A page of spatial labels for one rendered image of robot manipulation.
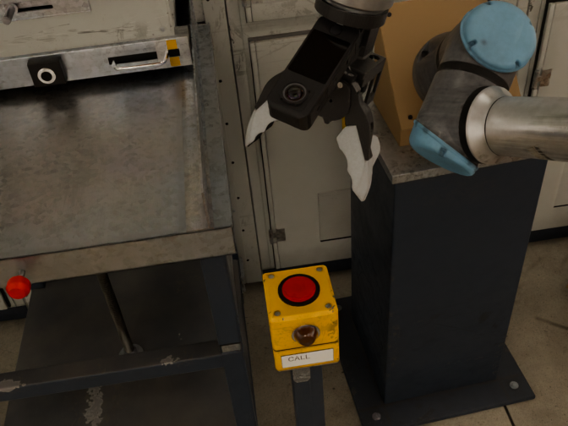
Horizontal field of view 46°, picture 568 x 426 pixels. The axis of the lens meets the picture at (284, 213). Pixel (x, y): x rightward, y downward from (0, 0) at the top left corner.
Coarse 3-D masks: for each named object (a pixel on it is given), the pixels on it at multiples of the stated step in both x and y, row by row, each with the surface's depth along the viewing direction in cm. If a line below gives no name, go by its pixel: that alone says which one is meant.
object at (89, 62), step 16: (176, 32) 126; (80, 48) 124; (96, 48) 124; (112, 48) 124; (128, 48) 125; (144, 48) 125; (0, 64) 123; (16, 64) 124; (64, 64) 125; (80, 64) 126; (96, 64) 126; (128, 64) 127; (0, 80) 126; (16, 80) 126
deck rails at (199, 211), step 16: (192, 16) 139; (192, 32) 128; (192, 48) 123; (192, 64) 132; (192, 80) 127; (192, 96) 123; (192, 112) 119; (192, 128) 115; (192, 144) 111; (192, 160) 108; (208, 160) 108; (192, 176) 105; (208, 176) 104; (192, 192) 102; (208, 192) 101; (192, 208) 99; (208, 208) 97; (192, 224) 96; (208, 224) 95
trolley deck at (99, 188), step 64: (0, 128) 120; (64, 128) 118; (128, 128) 117; (0, 192) 106; (64, 192) 104; (128, 192) 103; (0, 256) 94; (64, 256) 95; (128, 256) 97; (192, 256) 98
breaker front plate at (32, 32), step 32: (32, 0) 118; (64, 0) 118; (96, 0) 119; (128, 0) 120; (160, 0) 121; (0, 32) 121; (32, 32) 122; (64, 32) 122; (96, 32) 123; (128, 32) 124; (160, 32) 125
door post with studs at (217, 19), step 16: (208, 0) 143; (208, 16) 146; (224, 16) 146; (224, 32) 149; (224, 48) 151; (224, 64) 154; (224, 80) 156; (224, 96) 159; (224, 112) 162; (240, 128) 166; (240, 144) 169; (240, 160) 172; (240, 176) 175; (240, 192) 179; (240, 208) 182; (256, 256) 195; (256, 272) 200
